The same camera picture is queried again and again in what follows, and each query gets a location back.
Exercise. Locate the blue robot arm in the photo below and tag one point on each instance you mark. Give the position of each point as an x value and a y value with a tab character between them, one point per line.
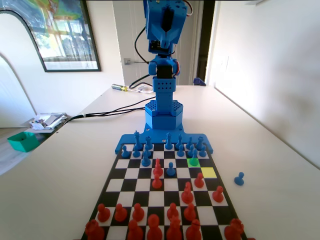
163	100

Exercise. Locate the blue chess rook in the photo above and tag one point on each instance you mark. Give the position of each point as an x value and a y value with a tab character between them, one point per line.
199	143
149	143

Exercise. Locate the blue chess king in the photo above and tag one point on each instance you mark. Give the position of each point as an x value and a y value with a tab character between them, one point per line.
137	142

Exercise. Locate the blue chess queen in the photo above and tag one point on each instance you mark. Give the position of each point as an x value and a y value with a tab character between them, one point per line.
169	145

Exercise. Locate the blue chess pawn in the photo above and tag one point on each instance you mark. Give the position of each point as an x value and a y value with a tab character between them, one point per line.
202	152
239	180
180	152
170	171
190	150
125	153
147	149
136	153

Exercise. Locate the red chess bishop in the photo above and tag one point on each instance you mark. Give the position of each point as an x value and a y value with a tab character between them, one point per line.
158	170

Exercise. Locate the red chess pawn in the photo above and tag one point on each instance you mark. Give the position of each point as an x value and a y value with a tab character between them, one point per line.
156	183
120	215
103	215
199	182
189	213
218	196
172	213
138	215

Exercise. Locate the red chess piece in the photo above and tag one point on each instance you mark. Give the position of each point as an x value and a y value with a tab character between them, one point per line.
154	228
193	232
135	231
174	231

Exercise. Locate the white door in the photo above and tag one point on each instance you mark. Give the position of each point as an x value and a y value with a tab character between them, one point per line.
130	37

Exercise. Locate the small blue printed part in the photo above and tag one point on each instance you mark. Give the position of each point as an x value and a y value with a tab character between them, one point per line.
199	82

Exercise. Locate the pile of papers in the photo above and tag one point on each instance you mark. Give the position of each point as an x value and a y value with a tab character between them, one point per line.
47	121

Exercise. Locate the white arched panel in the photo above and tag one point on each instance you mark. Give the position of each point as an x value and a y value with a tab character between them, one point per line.
12	100

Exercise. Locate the black and white chessboard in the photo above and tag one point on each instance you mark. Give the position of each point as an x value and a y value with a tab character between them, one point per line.
140	185

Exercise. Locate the green open box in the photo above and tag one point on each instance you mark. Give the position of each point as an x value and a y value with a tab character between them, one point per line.
22	142

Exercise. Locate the framed wall picture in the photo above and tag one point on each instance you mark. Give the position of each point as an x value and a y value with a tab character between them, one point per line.
67	37

